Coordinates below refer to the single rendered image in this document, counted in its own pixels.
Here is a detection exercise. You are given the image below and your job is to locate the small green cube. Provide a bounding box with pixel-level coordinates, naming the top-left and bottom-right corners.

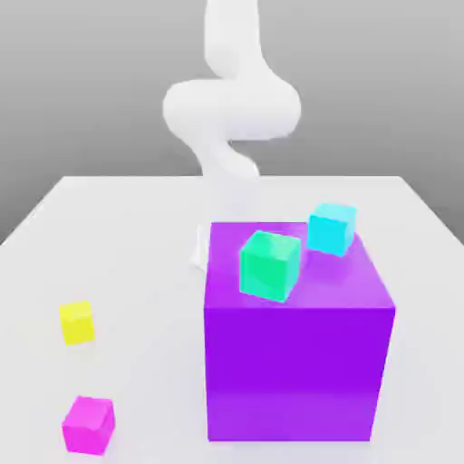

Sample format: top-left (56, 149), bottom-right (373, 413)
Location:
top-left (238, 229), bottom-right (303, 305)

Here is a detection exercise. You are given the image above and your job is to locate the small cyan cube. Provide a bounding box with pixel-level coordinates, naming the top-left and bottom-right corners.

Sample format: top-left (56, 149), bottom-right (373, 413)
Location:
top-left (306, 202), bottom-right (358, 258)

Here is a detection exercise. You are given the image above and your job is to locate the small yellow cube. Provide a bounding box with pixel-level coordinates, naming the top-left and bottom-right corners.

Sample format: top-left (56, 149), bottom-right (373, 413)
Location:
top-left (59, 299), bottom-right (96, 346)

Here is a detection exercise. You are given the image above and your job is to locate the large purple box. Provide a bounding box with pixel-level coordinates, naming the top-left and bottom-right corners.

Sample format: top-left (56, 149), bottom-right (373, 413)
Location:
top-left (203, 221), bottom-right (397, 443)

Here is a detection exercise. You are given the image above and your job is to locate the small magenta cube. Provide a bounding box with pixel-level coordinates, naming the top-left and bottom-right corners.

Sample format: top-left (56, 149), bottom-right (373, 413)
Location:
top-left (61, 395), bottom-right (117, 457)

